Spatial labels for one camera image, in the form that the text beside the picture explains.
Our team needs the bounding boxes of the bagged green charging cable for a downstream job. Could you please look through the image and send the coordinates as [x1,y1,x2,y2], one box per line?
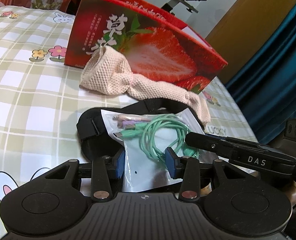
[100,108,206,194]

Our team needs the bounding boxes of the teal curtain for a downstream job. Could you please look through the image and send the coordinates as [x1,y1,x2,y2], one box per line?
[225,4,296,144]

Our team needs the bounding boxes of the green plaid bunny tablecloth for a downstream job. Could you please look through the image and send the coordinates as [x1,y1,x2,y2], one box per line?
[0,5,260,240]

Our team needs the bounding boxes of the cream waffle cloth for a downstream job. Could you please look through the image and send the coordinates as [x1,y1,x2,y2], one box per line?
[80,46,211,125]

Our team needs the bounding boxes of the red strawberry cardboard box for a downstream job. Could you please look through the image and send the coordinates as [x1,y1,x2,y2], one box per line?
[64,0,227,93]

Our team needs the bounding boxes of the yellow wooden door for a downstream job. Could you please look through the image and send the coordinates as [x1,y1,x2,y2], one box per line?
[206,0,296,83]

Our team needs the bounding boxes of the black strap band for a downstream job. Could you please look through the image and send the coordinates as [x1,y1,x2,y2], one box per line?
[76,98,197,161]

